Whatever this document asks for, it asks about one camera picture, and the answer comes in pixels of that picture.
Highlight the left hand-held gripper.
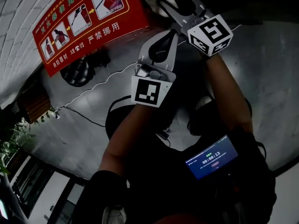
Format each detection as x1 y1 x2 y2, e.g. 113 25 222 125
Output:
130 29 178 108

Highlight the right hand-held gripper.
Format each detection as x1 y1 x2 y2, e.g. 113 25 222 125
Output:
156 0 234 57

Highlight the red fire extinguisher box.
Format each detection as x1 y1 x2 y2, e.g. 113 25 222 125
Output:
32 0 178 78

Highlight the person's left forearm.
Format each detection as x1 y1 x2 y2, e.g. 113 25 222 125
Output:
98 104 164 179

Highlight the person's right forearm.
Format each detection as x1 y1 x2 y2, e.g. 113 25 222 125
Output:
204 52 254 135

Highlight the white shoe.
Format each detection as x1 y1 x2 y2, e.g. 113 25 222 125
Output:
195 96 213 111

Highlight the black tufted round stool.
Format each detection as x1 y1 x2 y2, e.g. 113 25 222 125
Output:
59 50 110 87

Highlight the phone with timer screen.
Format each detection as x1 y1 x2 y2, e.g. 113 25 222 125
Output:
184 134 239 181

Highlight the brown ribbed plant pot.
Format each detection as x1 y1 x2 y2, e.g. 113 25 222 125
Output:
17 87 52 123

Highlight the person's black clothing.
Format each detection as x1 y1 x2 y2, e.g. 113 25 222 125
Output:
79 87 276 224

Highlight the green leafy potted plant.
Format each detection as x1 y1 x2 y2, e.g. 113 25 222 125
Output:
0 106 57 177

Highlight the black framed glass door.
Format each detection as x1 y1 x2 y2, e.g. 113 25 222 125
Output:
7 148 87 224

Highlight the thin white floor cable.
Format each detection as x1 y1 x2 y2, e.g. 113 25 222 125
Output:
56 24 242 113

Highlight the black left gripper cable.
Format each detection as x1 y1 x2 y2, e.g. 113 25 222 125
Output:
105 94 136 140

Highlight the black floor cable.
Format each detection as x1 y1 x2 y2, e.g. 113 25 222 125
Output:
63 106 107 128

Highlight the white shoulder strap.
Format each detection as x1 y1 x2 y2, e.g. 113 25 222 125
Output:
101 204 128 224

